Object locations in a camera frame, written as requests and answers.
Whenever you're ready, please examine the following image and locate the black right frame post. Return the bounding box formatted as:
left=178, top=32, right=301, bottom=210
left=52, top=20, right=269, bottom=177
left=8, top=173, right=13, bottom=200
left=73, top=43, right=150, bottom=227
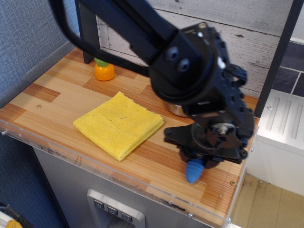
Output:
left=254, top=0, right=304, bottom=118

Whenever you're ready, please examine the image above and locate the stainless steel pan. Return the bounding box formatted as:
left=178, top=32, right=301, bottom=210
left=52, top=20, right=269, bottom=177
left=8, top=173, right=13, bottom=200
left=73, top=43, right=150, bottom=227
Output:
left=163, top=101, right=188, bottom=118

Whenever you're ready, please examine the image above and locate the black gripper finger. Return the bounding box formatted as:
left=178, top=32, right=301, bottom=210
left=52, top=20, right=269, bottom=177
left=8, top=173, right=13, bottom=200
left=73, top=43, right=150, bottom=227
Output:
left=204, top=156, right=224, bottom=169
left=180, top=146, right=202, bottom=162

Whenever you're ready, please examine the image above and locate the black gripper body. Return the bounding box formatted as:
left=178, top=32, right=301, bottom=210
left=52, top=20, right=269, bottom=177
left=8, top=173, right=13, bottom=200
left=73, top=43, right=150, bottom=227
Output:
left=164, top=121, right=249, bottom=164

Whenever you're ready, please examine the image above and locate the silver toy cabinet front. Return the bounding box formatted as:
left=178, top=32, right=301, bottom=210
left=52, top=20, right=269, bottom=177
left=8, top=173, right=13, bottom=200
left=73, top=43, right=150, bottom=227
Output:
left=34, top=149, right=227, bottom=228

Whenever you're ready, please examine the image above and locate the black frame post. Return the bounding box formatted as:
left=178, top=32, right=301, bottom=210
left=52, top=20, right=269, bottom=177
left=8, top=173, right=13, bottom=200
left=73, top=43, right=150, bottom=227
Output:
left=254, top=0, right=304, bottom=118
left=74, top=0, right=101, bottom=65

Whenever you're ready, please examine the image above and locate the clear acrylic table edge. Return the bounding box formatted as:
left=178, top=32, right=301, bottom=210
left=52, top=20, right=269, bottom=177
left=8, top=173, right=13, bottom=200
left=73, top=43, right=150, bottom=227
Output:
left=0, top=121, right=245, bottom=228

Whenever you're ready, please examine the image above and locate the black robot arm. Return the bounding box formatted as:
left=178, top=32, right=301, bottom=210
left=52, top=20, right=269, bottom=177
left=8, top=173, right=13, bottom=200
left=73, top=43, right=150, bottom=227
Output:
left=49, top=0, right=255, bottom=168

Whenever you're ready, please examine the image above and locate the blue handled metal spork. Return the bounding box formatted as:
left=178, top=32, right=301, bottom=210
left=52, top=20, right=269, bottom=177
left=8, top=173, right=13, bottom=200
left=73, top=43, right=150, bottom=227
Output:
left=185, top=156, right=205, bottom=184

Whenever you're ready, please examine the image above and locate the white radiator cover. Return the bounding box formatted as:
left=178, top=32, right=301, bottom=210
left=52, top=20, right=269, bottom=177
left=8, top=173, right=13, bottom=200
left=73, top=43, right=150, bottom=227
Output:
left=246, top=90, right=304, bottom=195

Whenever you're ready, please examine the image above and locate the yellow folded cloth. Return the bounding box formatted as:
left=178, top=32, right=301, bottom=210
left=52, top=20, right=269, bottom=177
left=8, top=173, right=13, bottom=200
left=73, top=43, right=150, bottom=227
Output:
left=73, top=92, right=164, bottom=161

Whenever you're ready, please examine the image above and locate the black left frame post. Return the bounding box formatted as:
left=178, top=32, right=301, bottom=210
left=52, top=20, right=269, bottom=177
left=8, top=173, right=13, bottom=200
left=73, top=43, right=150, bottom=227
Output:
left=74, top=0, right=101, bottom=65

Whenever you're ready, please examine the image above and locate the orange toy carrot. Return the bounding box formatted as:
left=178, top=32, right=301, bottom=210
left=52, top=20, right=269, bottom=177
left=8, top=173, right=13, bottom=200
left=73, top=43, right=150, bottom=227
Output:
left=94, top=57, right=115, bottom=81

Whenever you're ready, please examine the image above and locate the yellow black object on floor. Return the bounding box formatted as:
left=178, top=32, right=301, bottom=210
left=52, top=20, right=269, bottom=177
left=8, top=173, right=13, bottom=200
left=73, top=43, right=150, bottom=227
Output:
left=0, top=204, right=34, bottom=228

